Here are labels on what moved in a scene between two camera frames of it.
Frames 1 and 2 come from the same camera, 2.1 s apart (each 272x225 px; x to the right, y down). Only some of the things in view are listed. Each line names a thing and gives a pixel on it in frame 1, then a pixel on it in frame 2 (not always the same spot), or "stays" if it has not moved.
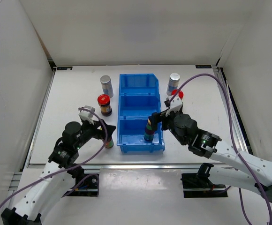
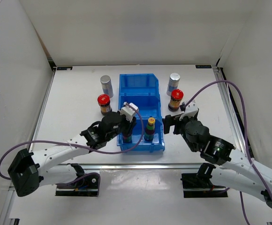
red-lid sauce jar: (103, 100) stays
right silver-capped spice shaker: (173, 83) stays
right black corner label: (203, 66) stays
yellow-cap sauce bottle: (109, 143) → (128, 139)
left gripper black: (98, 133) → (129, 126)
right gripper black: (156, 117) → (169, 121)
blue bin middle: (138, 105) stays
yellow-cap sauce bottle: (148, 135) stays
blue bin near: (130, 134) stays
